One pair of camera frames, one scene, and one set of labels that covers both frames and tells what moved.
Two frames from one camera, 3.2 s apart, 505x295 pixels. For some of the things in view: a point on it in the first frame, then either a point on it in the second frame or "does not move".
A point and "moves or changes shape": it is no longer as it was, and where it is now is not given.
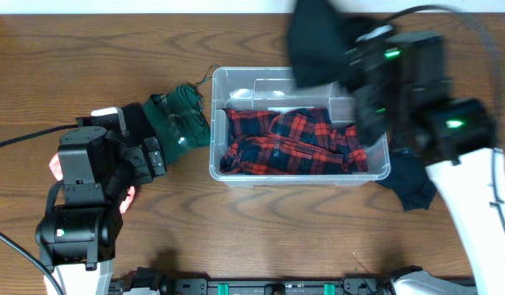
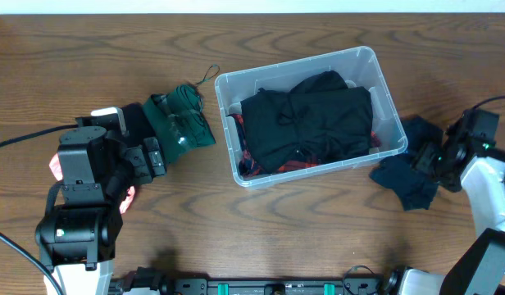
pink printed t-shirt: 56,170 does not move
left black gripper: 150,153 does not move
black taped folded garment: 136,124 does not move
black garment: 320,38 → 319,118
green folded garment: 178,120 does not move
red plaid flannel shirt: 302,141 moves or changes shape
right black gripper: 368,99 → 422,159
